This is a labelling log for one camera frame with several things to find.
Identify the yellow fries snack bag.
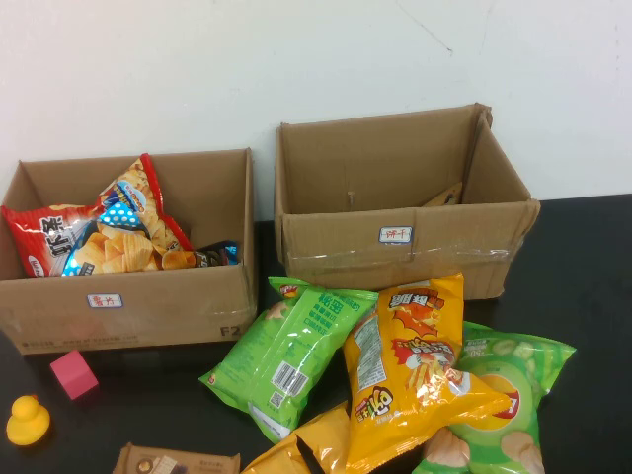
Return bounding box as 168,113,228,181
343,271,514,474

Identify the dark snack packet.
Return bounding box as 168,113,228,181
190,240,241,269

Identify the red edged corn snack bag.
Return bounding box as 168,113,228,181
96,152,197,271

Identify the red shrimp stick snack bag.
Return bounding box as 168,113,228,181
0,203,103,279

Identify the tall cardboard box with tape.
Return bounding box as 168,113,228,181
275,102,542,301

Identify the green chips bag barcode side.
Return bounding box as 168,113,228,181
198,276,380,444

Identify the brown packet with dark print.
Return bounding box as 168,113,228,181
422,181,464,207

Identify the low cardboard box F2 print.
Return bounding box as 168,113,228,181
0,147,258,356

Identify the green Lay's chips bag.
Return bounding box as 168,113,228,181
412,320,578,474

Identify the brown biscuit packet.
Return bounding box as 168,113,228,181
112,441,242,474

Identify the pink cube block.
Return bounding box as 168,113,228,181
49,350,100,401

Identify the yellow rubber duck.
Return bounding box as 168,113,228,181
5,394,51,447

